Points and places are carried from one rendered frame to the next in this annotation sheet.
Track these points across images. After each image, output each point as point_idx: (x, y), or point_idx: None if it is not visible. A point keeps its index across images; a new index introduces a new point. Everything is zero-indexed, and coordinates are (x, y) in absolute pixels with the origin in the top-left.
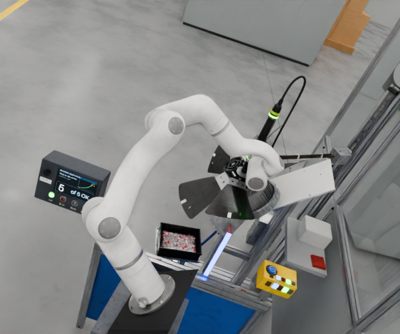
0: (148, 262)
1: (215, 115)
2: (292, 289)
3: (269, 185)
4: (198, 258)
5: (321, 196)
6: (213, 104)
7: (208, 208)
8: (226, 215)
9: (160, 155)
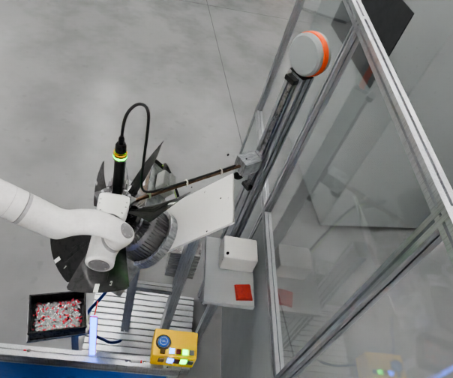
0: None
1: (1, 201)
2: (191, 361)
3: (160, 222)
4: (85, 330)
5: (243, 206)
6: None
7: (70, 281)
8: (91, 289)
9: None
